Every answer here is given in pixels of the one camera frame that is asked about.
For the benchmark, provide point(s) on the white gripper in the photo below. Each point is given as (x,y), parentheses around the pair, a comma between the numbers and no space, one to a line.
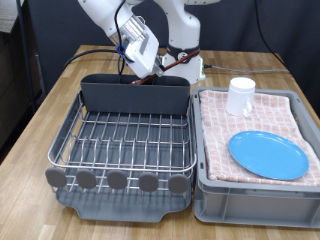
(141,63)

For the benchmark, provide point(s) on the brown wooden spoon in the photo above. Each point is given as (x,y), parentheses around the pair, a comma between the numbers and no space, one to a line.
(180,60)

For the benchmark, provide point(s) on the white mug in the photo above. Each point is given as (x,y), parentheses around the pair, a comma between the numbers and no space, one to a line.
(236,96)

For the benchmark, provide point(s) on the blue plate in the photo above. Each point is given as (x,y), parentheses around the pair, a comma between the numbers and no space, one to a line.
(270,156)

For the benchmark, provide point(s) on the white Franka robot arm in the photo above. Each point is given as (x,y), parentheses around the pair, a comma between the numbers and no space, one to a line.
(100,13)

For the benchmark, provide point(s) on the dark grey cutlery holder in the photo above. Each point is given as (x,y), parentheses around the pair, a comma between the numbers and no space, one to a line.
(133,96)

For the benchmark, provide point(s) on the pink checked towel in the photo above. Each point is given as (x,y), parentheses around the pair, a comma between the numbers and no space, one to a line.
(216,133)

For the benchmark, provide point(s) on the dark partition panel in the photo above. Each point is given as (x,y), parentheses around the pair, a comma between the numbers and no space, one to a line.
(50,26)

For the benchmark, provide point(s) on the dark metal pole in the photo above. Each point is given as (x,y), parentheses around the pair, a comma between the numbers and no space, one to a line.
(25,50)

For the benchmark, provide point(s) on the grey plastic drain tray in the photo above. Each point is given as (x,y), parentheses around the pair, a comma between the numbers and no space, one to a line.
(110,208)

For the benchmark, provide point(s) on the grey plastic crate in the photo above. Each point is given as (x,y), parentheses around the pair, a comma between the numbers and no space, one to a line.
(233,206)

